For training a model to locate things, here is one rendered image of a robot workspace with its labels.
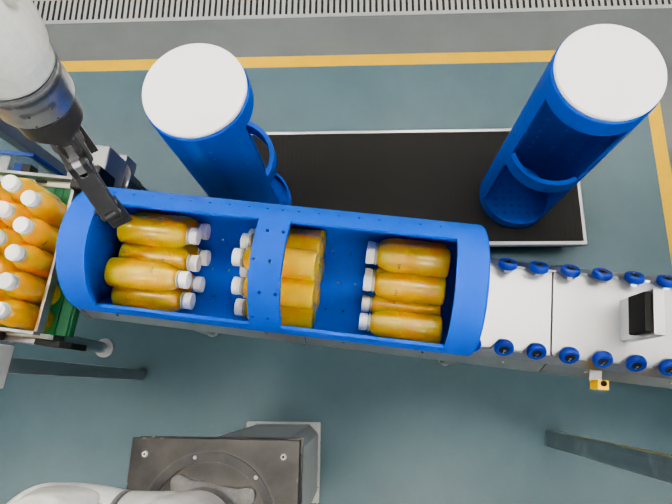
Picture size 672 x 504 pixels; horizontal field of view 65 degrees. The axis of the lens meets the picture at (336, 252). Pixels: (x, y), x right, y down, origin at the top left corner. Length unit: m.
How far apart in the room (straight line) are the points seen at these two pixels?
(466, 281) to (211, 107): 0.79
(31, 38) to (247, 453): 0.88
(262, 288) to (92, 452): 1.58
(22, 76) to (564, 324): 1.21
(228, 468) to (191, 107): 0.88
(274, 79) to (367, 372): 1.44
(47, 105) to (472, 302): 0.77
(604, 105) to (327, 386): 1.44
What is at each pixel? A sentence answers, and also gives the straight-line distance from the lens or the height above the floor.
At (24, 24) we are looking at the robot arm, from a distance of 0.60.
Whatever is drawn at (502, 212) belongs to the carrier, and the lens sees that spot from 2.27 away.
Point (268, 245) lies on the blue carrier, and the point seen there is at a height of 1.23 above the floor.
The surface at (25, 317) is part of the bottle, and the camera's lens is 1.47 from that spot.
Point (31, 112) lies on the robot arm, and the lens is 0.67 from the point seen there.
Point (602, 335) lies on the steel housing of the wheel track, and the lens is 1.44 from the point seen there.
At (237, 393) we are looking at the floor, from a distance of 2.30.
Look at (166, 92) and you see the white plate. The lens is 1.51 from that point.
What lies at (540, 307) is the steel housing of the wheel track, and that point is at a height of 0.93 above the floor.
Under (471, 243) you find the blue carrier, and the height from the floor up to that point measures 1.22.
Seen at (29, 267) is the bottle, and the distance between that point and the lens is 1.48.
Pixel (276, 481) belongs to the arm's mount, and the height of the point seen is 1.07.
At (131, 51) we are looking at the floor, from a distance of 3.00.
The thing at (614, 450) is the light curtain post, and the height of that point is 0.59.
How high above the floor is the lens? 2.24
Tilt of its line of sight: 75 degrees down
